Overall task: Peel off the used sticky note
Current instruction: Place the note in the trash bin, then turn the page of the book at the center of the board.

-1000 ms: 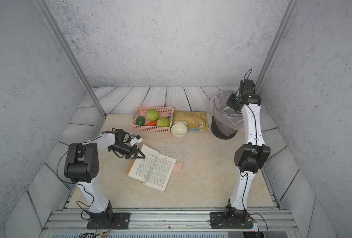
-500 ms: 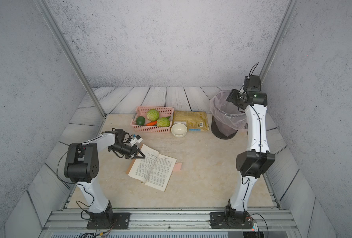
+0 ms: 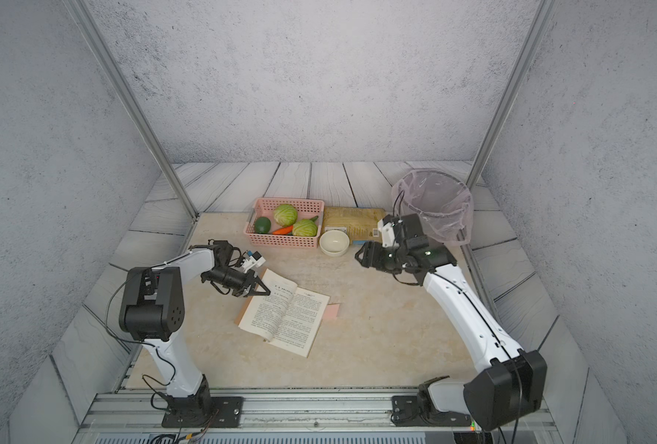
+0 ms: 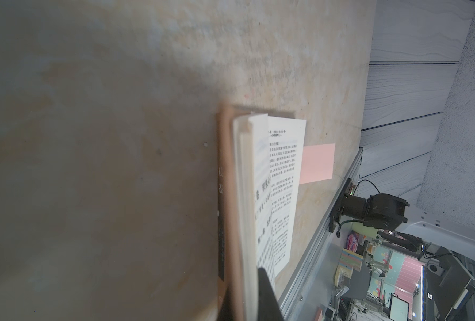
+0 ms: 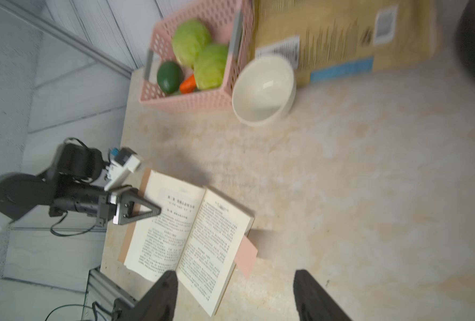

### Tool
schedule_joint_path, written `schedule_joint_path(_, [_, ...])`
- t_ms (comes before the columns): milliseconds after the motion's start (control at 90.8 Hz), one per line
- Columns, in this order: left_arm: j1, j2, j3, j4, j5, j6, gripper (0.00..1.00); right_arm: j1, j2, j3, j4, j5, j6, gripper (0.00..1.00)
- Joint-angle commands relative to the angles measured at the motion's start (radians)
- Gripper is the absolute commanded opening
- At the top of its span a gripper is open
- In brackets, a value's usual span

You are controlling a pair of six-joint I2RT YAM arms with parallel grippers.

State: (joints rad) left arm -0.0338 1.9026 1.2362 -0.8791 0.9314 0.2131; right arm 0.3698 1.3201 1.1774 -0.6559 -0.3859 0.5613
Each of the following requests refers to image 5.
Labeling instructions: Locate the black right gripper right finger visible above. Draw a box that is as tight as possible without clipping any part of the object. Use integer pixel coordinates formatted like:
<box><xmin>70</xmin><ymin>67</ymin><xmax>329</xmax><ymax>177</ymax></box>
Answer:
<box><xmin>293</xmin><ymin>270</ymin><xmax>351</xmax><ymax>321</ymax></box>

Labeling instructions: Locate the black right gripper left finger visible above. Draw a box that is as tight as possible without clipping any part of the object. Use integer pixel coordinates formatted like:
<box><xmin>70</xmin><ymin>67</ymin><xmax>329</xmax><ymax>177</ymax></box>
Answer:
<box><xmin>118</xmin><ymin>270</ymin><xmax>179</xmax><ymax>321</ymax></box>

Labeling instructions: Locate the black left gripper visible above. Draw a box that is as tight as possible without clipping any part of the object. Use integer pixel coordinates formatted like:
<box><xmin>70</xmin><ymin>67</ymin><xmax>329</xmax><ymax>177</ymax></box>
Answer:
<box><xmin>48</xmin><ymin>183</ymin><xmax>161</xmax><ymax>227</ymax></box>

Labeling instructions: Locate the brown paperback book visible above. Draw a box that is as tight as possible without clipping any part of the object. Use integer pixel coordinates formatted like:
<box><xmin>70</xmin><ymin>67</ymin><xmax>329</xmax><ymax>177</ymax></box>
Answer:
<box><xmin>118</xmin><ymin>169</ymin><xmax>254</xmax><ymax>316</ymax></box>

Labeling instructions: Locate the pink sticky note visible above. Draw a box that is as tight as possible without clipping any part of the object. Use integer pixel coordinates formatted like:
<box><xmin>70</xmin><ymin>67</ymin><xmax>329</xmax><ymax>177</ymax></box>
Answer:
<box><xmin>234</xmin><ymin>235</ymin><xmax>258</xmax><ymax>280</ymax></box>

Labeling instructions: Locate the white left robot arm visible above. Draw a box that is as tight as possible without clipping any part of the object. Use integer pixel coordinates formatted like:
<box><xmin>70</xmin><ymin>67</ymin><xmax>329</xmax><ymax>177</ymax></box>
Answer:
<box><xmin>0</xmin><ymin>138</ymin><xmax>161</xmax><ymax>232</ymax></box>

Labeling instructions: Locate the orange carrot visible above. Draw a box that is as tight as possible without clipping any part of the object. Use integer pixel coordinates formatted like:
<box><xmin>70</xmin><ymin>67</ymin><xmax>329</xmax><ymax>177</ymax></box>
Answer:
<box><xmin>179</xmin><ymin>74</ymin><xmax>197</xmax><ymax>94</ymax></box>

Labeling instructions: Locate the dark green avocado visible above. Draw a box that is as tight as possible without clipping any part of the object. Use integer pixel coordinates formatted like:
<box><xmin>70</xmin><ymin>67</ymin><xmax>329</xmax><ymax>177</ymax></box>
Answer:
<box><xmin>157</xmin><ymin>61</ymin><xmax>184</xmax><ymax>95</ymax></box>

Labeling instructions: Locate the green cabbage front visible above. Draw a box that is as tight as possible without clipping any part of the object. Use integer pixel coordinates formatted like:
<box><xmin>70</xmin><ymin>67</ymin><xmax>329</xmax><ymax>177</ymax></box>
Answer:
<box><xmin>193</xmin><ymin>44</ymin><xmax>228</xmax><ymax>90</ymax></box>

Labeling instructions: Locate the green cabbage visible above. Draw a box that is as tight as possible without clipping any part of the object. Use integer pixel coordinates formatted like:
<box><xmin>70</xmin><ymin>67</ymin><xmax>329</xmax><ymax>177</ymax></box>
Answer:
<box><xmin>171</xmin><ymin>19</ymin><xmax>212</xmax><ymax>68</ymax></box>
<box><xmin>193</xmin><ymin>44</ymin><xmax>228</xmax><ymax>90</ymax></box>

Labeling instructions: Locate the pink plastic basket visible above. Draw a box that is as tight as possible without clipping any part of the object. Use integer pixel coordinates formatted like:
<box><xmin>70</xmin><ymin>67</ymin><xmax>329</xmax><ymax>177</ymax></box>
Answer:
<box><xmin>139</xmin><ymin>1</ymin><xmax>254</xmax><ymax>112</ymax></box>

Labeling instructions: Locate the green cabbage back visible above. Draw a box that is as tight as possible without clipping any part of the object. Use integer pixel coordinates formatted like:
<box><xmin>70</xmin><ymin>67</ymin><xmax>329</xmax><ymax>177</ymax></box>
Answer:
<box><xmin>171</xmin><ymin>19</ymin><xmax>212</xmax><ymax>68</ymax></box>

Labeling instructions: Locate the cream ceramic bowl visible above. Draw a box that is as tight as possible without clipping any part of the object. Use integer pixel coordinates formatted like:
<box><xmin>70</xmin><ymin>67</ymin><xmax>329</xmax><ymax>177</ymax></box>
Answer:
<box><xmin>232</xmin><ymin>55</ymin><xmax>297</xmax><ymax>127</ymax></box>

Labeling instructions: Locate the yellow paper food bag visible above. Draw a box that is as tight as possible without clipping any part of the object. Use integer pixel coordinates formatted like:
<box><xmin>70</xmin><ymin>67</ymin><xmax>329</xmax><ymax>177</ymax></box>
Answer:
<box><xmin>254</xmin><ymin>0</ymin><xmax>439</xmax><ymax>86</ymax></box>

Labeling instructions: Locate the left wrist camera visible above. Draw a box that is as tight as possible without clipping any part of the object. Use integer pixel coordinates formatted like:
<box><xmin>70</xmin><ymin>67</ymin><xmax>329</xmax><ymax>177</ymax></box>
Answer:
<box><xmin>104</xmin><ymin>147</ymin><xmax>142</xmax><ymax>191</ymax></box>

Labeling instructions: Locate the aluminium front rail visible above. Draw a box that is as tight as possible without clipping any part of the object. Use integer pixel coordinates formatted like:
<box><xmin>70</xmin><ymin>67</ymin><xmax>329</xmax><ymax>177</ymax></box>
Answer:
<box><xmin>81</xmin><ymin>267</ymin><xmax>137</xmax><ymax>320</ymax></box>

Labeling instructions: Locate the left aluminium corner post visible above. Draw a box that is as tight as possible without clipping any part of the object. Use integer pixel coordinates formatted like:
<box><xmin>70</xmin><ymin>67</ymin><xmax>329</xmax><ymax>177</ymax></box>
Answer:
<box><xmin>0</xmin><ymin>1</ymin><xmax>133</xmax><ymax>79</ymax></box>

